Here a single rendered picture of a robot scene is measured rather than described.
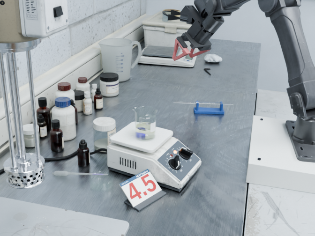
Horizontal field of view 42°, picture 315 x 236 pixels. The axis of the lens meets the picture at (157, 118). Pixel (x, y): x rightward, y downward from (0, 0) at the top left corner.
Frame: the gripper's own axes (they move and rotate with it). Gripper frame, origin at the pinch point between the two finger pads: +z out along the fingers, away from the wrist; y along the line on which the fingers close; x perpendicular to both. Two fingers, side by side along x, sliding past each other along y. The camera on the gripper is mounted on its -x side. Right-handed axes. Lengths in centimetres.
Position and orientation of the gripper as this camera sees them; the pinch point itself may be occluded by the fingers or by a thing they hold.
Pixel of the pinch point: (183, 56)
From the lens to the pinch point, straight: 146.7
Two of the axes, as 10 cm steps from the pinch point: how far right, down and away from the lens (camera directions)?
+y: -6.5, 2.1, -7.3
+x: 5.5, 8.0, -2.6
